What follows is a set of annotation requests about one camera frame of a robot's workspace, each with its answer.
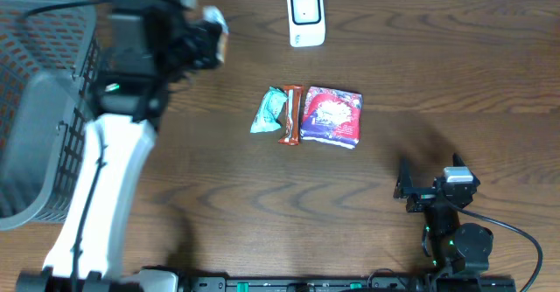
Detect red purple snack packet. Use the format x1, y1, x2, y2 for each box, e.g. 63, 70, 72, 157
300, 87, 363, 149

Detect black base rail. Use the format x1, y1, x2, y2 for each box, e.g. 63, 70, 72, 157
139, 275, 517, 292

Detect dark grey plastic basket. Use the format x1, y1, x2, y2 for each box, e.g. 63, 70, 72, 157
1, 0, 101, 230

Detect orange white small packet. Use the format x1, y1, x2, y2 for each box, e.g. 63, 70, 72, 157
202, 6, 229, 64

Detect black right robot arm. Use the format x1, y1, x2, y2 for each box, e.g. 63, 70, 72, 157
393, 154, 494, 291

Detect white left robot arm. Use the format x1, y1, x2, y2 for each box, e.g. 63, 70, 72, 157
16, 0, 228, 292

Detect brown orange candy bar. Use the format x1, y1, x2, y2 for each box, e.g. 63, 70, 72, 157
278, 85, 304, 146

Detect green wipes packet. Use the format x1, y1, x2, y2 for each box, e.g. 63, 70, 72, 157
250, 87, 288, 134

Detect white barcode scanner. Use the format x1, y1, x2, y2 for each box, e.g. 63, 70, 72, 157
286, 0, 326, 48

